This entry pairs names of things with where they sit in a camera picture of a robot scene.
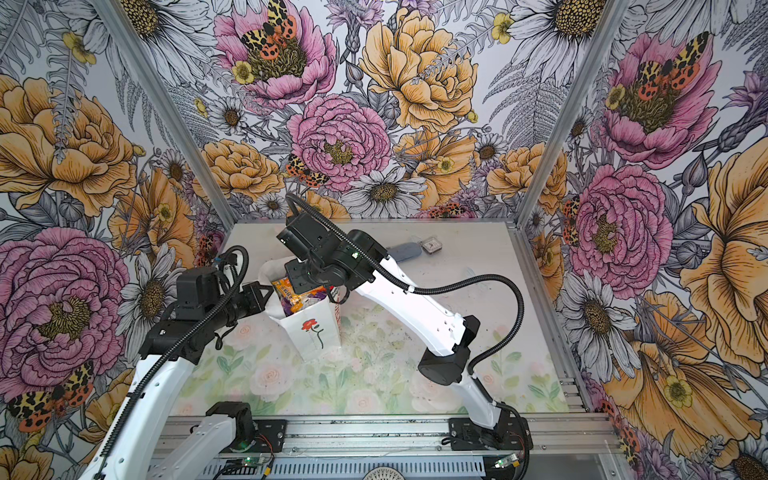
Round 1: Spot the small orange snack packet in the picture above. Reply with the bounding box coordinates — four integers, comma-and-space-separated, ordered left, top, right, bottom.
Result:
271, 277, 328, 317

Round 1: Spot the white paper bag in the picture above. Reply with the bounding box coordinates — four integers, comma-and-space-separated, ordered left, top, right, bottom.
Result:
258, 257, 341, 362

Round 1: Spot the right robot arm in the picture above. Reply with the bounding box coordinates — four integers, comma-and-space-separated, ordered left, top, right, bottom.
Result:
277, 209, 533, 452

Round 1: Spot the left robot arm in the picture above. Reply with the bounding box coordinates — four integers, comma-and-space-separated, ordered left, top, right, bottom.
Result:
81, 245, 270, 479

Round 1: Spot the small white tag card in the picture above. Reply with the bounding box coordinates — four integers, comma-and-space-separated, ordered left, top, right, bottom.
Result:
420, 237, 443, 254

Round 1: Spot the floral pastel table mat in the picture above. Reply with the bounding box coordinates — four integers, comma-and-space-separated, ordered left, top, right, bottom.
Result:
172, 297, 569, 416

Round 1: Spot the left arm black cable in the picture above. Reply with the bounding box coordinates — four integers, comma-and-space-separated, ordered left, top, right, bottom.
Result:
89, 244, 251, 480

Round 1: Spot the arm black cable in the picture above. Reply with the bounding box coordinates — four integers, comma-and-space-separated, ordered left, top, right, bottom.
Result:
284, 193, 530, 480
89, 244, 251, 480

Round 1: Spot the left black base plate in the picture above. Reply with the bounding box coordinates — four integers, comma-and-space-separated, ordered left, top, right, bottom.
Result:
221, 419, 288, 454

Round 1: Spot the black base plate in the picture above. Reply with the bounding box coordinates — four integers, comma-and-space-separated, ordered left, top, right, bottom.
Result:
442, 410, 534, 451
221, 419, 288, 454

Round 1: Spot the aluminium front rail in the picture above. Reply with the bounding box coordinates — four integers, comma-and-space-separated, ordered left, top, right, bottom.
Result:
144, 413, 633, 479

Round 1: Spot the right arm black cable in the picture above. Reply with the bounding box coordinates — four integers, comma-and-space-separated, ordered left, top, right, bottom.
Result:
284, 193, 530, 480

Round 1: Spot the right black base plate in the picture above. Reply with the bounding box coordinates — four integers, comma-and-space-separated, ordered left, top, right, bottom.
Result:
442, 410, 534, 451

